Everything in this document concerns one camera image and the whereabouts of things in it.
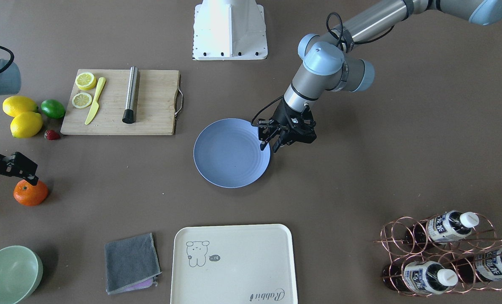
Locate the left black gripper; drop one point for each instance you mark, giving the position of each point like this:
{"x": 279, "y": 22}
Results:
{"x": 281, "y": 115}

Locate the orange fruit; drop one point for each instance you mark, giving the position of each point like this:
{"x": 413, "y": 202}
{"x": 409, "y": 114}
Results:
{"x": 30, "y": 195}

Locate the blue round plate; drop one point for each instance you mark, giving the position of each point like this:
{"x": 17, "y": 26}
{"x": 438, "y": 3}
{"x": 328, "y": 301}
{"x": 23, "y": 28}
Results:
{"x": 227, "y": 153}

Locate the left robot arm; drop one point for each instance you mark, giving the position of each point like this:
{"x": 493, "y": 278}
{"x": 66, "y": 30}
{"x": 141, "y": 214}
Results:
{"x": 327, "y": 67}

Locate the red strawberry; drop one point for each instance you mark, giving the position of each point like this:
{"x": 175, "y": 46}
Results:
{"x": 51, "y": 135}

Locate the yellow lemon round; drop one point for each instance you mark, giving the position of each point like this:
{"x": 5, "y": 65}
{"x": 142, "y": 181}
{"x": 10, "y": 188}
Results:
{"x": 27, "y": 124}

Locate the yellow lemon oval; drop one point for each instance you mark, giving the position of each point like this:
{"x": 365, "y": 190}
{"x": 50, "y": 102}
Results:
{"x": 17, "y": 104}

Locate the green lime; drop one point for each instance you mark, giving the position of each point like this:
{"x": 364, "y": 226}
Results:
{"x": 53, "y": 109}

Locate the lemon slice upper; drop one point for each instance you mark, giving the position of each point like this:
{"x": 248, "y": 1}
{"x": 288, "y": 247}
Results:
{"x": 82, "y": 100}

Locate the yellow plastic knife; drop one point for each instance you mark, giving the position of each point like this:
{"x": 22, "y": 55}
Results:
{"x": 95, "y": 102}

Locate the green bowl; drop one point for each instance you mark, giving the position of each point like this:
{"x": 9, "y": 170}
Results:
{"x": 21, "y": 271}

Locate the lemon half lower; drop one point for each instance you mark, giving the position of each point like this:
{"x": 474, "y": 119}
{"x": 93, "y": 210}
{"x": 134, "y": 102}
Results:
{"x": 85, "y": 81}

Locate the steel muddler black tip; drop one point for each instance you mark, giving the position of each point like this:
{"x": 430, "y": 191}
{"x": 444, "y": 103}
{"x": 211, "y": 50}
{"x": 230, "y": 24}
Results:
{"x": 130, "y": 110}

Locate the cream rabbit tray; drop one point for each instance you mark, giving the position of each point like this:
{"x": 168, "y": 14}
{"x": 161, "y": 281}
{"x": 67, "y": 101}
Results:
{"x": 234, "y": 264}

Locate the bamboo cutting board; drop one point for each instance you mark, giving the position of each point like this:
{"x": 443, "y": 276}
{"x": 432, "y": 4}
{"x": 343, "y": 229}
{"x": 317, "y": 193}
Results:
{"x": 155, "y": 112}

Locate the grey folded cloth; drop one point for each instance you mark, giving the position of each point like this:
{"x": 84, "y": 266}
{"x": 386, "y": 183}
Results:
{"x": 131, "y": 264}

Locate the dark drink bottle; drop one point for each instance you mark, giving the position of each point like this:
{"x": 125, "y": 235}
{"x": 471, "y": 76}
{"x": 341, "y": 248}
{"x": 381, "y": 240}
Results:
{"x": 419, "y": 278}
{"x": 483, "y": 267}
{"x": 439, "y": 230}

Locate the dark drink bottle front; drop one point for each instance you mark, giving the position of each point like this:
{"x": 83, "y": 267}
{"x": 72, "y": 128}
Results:
{"x": 419, "y": 278}

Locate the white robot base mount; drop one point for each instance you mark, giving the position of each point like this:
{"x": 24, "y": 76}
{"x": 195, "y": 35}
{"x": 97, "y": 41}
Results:
{"x": 229, "y": 30}

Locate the copper wire bottle rack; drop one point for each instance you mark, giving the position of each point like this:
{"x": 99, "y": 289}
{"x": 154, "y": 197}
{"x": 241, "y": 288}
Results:
{"x": 452, "y": 252}

